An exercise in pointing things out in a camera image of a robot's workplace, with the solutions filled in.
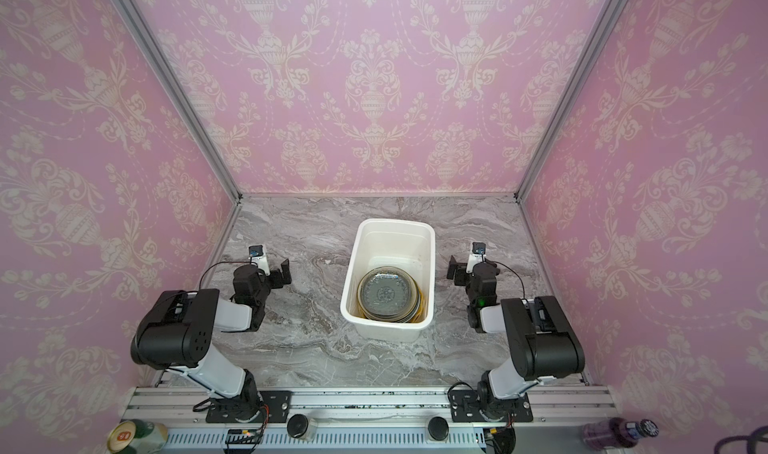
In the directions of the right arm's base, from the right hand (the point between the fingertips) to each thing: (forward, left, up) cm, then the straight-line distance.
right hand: (470, 256), depth 93 cm
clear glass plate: (-11, +26, -2) cm, 28 cm away
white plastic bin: (+4, +19, +3) cm, 20 cm away
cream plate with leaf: (-15, +17, -4) cm, 24 cm away
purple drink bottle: (-47, -21, 0) cm, 51 cm away
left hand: (+3, +62, -2) cm, 62 cm away
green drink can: (-43, +80, +3) cm, 91 cm away
